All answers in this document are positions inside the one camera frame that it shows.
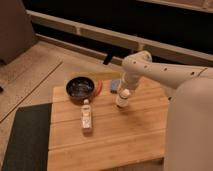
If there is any blue grey sponge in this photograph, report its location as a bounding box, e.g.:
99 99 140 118
110 79 120 93

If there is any dark floor mat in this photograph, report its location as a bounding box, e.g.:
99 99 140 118
1 103 52 171

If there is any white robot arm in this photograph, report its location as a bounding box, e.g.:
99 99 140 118
121 51 213 171

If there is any wooden board table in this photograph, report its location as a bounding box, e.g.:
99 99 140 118
47 78 168 171

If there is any black bowl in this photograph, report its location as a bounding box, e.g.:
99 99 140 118
66 76 95 100

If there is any white ceramic cup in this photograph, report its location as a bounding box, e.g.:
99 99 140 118
116 89 130 108

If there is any grey cabinet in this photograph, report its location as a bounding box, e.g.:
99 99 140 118
0 0 37 64

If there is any orange object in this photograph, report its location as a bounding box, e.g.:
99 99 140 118
94 80 103 97

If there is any small white bottle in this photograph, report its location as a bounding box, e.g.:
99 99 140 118
81 99 92 132

